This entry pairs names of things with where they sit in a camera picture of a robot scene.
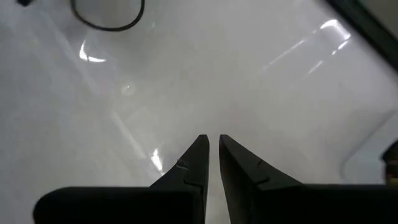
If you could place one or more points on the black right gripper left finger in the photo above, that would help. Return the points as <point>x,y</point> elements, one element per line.
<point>192,174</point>

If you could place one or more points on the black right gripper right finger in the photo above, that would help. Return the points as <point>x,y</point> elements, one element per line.
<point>239,180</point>

